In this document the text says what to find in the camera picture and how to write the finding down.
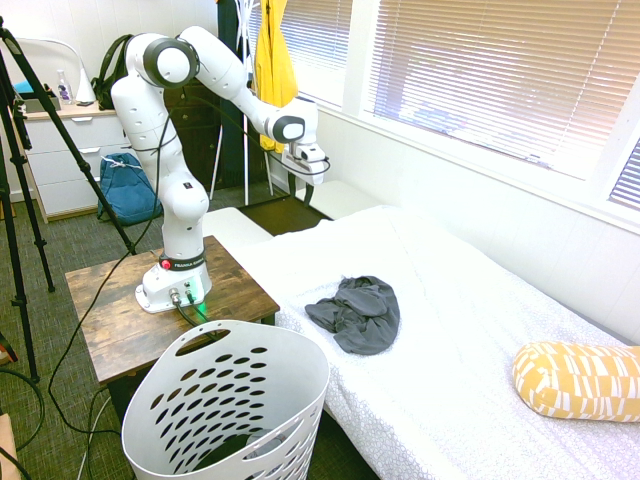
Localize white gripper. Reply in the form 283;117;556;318
281;147;331;209

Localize dark grey shirt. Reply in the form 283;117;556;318
304;274;402;356

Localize white perforated laundry basket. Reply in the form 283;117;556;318
121;319;331;480

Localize dark clothes in basket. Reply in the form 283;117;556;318
192;432;296;474

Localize white low ledge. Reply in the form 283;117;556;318
293;178;386;221

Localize white coat rack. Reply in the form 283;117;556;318
209;0;275;206

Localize cream bench cushion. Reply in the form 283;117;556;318
200;206;275;246

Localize dark wooden cabinet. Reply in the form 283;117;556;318
162;82;274;201

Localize yellow hanging jacket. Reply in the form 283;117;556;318
254;0;300;154

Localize narrow white window blinds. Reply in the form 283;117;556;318
248;0;354;109

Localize dark hanging coat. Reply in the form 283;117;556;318
215;0;251;57

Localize white dotted duvet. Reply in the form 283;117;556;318
219;203;640;480

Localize black backpack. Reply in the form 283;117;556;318
90;33;136;112

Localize rustic wooden side table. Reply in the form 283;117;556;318
64;234;281;426

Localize large white window blinds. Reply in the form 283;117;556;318
363;0;640;181

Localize white desk lamp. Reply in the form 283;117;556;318
9;37;96;106

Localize white drawer dresser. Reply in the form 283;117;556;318
22;104;151;224

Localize clear plastic bottle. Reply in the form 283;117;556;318
55;68;75;106

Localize grey storage box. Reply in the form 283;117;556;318
22;97;61;115

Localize small white window blinds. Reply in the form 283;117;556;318
607;139;640;211

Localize yellow patterned bolster pillow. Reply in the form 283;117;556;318
511;340;640;424

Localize brown cardboard box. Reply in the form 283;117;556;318
0;412;19;480

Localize thin robot base cable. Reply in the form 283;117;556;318
187;294;211;326

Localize thick black robot base cable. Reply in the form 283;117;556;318
172;294;224;346

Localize blue drawstring bag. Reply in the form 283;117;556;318
97;152;164;226

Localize black camera tripod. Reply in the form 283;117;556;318
0;14;137;384

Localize long black wrist cable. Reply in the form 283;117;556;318
47;84;266;439

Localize white floor cable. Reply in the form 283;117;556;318
79;394;121;480

